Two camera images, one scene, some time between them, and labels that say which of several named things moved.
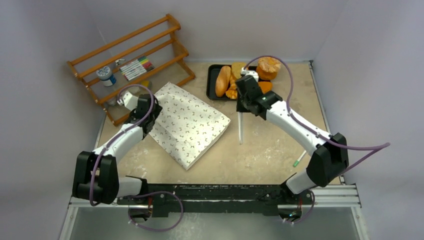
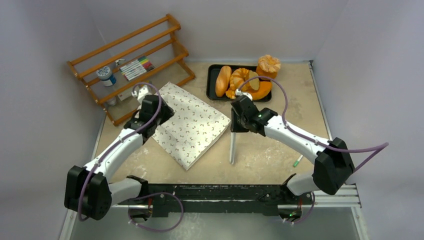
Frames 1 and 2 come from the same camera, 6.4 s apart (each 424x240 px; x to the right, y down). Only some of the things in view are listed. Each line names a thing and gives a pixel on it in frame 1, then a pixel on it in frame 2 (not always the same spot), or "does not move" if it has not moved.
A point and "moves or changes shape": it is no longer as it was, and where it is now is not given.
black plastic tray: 211,72 does not move
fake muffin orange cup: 267,67 does not move
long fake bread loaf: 222,80 does not move
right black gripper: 244,104 -> 238,122
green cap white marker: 296,162 does not move
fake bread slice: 236,68 moves or changes shape
